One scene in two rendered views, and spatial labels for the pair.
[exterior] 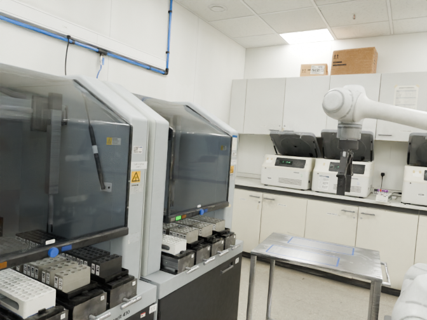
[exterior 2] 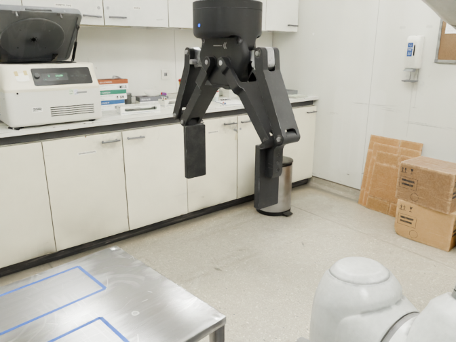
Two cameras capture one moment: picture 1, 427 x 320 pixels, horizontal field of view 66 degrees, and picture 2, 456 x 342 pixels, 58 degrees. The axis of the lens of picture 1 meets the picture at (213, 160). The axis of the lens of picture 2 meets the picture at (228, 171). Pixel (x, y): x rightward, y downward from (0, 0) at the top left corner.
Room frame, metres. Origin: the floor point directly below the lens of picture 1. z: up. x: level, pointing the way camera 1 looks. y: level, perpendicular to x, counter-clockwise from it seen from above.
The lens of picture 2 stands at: (1.14, -0.09, 1.36)
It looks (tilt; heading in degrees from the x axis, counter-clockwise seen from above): 17 degrees down; 291
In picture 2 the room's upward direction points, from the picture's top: straight up
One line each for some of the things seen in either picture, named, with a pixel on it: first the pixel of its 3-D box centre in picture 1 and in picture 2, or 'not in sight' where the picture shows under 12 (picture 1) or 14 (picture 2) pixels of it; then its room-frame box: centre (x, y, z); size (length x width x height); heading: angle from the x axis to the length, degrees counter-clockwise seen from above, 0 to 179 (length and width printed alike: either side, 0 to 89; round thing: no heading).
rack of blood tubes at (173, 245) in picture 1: (157, 242); not in sight; (1.65, 0.26, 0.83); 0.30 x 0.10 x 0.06; 60
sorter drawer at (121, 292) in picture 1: (69, 269); not in sight; (1.37, 0.57, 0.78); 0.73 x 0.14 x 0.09; 60
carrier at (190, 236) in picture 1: (190, 236); not in sight; (1.73, 0.09, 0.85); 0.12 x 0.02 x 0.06; 150
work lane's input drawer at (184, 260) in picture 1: (136, 246); not in sight; (1.72, 0.37, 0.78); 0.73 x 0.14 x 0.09; 60
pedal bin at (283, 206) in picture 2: not in sight; (274, 184); (1.93, -3.31, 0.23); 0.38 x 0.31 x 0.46; 150
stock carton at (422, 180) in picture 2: not in sight; (433, 182); (0.73, -3.21, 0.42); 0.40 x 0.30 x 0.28; 147
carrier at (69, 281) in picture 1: (75, 279); not in sight; (1.12, 0.45, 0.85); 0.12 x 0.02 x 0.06; 151
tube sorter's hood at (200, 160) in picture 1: (169, 152); not in sight; (1.92, 0.26, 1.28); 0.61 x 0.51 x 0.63; 150
